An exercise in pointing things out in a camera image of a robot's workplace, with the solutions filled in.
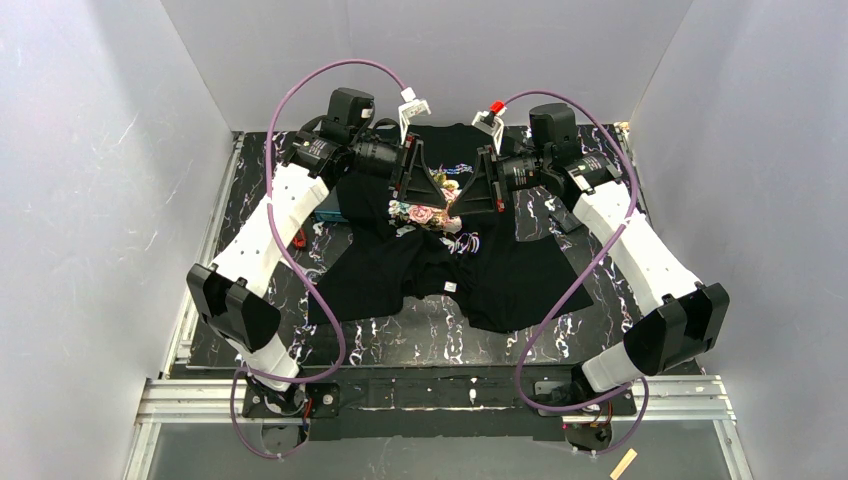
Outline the black printed t-shirt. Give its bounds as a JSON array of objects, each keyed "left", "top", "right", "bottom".
[{"left": 307, "top": 122, "right": 595, "bottom": 334}]

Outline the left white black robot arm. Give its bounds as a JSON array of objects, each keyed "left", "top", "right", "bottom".
[{"left": 187, "top": 88, "right": 448, "bottom": 393}]

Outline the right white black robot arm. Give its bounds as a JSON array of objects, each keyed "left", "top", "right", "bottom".
[{"left": 449, "top": 102, "right": 730, "bottom": 399}]

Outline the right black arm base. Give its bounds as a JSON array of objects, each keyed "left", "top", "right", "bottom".
[{"left": 529, "top": 378, "right": 640, "bottom": 421}]

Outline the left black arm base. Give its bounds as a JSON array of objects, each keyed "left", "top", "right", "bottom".
[{"left": 241, "top": 379, "right": 341, "bottom": 419}]

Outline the blue black box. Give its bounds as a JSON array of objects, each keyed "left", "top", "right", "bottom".
[{"left": 313, "top": 189, "right": 347, "bottom": 223}]

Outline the black marble pattern mat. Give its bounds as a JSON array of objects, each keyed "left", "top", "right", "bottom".
[{"left": 214, "top": 132, "right": 641, "bottom": 368}]

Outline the beige tape strip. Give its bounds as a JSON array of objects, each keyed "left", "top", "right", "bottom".
[{"left": 609, "top": 449, "right": 638, "bottom": 480}]

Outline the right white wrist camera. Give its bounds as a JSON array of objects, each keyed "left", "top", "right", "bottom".
[{"left": 471, "top": 101, "right": 506, "bottom": 154}]

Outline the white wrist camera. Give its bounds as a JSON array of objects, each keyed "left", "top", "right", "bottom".
[
  {"left": 471, "top": 101, "right": 506, "bottom": 154},
  {"left": 398, "top": 87, "right": 431, "bottom": 141}
]

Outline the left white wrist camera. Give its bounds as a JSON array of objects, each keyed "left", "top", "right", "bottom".
[{"left": 398, "top": 87, "right": 431, "bottom": 141}]

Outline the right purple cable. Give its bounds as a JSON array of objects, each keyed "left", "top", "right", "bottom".
[{"left": 513, "top": 89, "right": 651, "bottom": 457}]

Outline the purple cable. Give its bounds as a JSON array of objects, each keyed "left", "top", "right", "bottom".
[
  {"left": 229, "top": 59, "right": 415, "bottom": 461},
  {"left": 513, "top": 89, "right": 651, "bottom": 457}
]

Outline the red handled tool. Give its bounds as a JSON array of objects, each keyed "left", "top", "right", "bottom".
[{"left": 291, "top": 228, "right": 308, "bottom": 250}]

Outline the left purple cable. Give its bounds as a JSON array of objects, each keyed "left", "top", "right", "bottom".
[{"left": 229, "top": 59, "right": 415, "bottom": 461}]

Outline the aluminium rail frame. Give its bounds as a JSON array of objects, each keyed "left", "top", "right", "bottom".
[{"left": 123, "top": 125, "right": 754, "bottom": 480}]

